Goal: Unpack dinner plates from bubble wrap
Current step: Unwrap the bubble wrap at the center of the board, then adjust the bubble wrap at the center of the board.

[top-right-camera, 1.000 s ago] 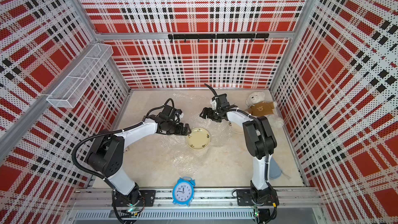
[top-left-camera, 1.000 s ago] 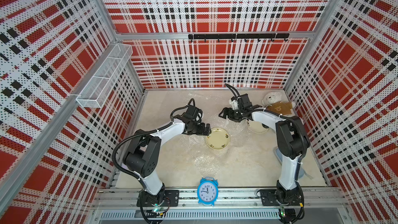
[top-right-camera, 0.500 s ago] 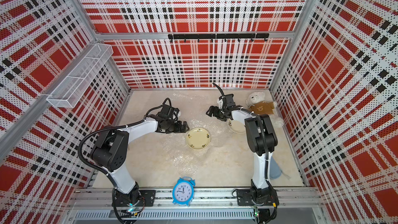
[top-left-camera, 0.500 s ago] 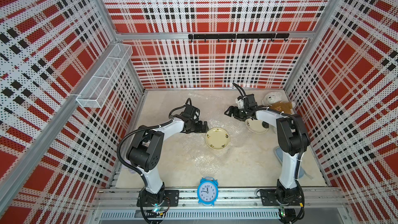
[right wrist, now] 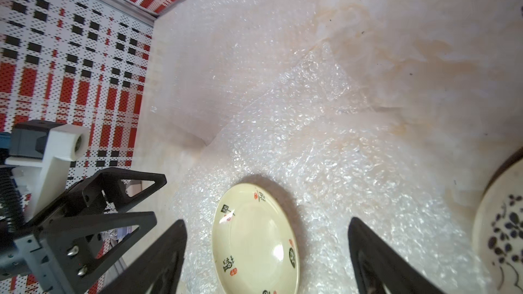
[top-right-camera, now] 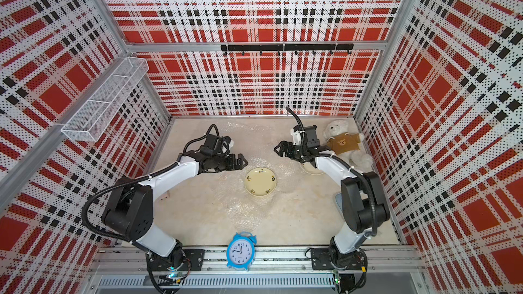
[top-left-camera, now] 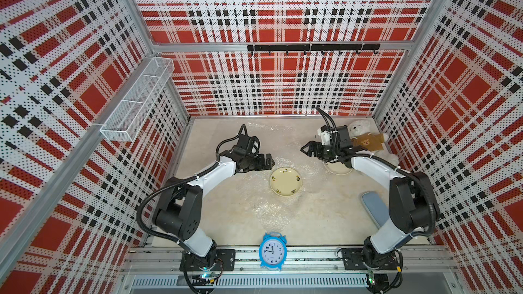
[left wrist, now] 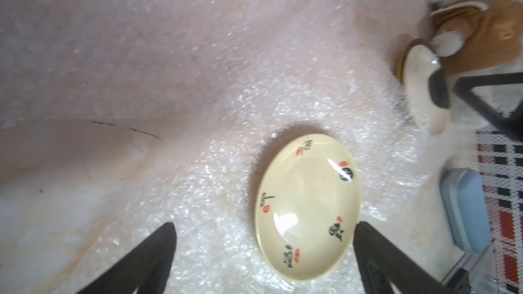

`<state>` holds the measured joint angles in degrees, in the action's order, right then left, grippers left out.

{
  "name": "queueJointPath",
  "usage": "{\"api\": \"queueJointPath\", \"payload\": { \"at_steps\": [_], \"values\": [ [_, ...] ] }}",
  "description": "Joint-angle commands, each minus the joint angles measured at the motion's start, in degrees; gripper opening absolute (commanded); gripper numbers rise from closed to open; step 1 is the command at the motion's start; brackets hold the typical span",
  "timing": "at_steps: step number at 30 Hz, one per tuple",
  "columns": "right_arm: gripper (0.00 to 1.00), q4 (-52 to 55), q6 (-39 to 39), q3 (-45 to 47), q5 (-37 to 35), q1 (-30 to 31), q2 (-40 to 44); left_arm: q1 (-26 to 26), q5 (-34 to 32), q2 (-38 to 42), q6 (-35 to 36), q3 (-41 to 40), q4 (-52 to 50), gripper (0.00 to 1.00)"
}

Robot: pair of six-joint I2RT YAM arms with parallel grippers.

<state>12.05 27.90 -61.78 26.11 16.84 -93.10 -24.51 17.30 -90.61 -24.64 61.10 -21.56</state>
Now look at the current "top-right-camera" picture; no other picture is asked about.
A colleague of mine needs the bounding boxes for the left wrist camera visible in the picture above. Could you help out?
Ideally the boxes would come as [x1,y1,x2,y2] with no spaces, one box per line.
[200,134,234,155]

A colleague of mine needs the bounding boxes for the black hook rail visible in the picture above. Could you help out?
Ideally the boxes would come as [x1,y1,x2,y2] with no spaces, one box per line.
[221,43,355,54]

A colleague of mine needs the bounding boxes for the white teddy bear brown shirt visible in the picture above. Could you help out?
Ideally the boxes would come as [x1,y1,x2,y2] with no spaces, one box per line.
[323,119,373,171]

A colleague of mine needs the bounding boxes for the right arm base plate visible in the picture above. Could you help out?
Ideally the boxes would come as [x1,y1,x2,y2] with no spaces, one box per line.
[310,248,368,272]

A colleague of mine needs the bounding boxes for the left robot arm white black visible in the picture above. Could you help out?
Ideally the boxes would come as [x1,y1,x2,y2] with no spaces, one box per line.
[81,135,248,270]

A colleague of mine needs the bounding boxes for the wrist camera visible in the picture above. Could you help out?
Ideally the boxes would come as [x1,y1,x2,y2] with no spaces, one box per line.
[200,134,234,155]
[291,125,306,146]

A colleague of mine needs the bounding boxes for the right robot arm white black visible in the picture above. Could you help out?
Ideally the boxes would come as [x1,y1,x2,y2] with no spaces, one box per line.
[274,125,390,270]

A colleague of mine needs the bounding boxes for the blue alarm clock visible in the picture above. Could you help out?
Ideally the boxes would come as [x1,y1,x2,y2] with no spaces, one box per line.
[226,232,257,271]

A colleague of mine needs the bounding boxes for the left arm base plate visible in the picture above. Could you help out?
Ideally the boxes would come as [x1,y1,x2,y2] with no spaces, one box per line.
[146,249,205,272]

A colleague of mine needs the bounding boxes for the white wire mesh basket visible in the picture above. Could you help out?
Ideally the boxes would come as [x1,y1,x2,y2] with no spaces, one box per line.
[61,57,148,142]

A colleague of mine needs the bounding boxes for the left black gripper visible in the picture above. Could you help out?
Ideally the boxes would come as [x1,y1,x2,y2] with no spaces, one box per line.
[212,154,249,172]

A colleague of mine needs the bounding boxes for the grey blue oval dish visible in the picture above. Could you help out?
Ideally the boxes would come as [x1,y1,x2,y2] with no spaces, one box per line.
[335,193,343,216]

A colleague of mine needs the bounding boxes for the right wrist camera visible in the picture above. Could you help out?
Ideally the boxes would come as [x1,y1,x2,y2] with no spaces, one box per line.
[291,125,306,146]

